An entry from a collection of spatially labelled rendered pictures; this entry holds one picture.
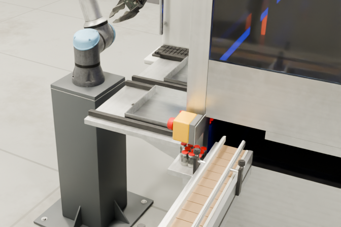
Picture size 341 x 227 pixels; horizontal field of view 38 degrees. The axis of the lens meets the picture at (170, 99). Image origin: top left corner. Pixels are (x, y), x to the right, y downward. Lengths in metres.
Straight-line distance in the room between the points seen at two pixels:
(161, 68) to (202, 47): 0.77
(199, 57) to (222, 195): 0.42
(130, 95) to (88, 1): 0.54
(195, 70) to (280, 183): 0.45
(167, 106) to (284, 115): 0.57
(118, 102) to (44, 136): 1.57
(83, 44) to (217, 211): 1.14
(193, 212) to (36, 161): 1.99
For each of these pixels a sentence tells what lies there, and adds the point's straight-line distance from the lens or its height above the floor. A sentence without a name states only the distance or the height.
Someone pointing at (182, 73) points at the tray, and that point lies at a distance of 2.18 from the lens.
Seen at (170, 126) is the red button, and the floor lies 0.99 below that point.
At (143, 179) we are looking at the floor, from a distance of 2.98.
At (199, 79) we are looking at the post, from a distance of 1.52.
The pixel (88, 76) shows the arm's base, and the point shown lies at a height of 0.84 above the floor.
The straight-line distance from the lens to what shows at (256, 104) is 1.50.
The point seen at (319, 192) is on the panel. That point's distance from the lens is 1.61.
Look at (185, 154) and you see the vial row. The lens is 1.55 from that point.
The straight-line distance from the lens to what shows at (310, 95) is 1.45.
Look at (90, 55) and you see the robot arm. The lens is 2.23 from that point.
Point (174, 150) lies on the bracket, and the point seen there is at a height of 0.79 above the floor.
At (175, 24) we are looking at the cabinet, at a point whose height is 0.93.
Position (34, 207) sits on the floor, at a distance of 2.85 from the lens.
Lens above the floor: 1.78
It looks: 27 degrees down
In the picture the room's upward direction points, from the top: 2 degrees clockwise
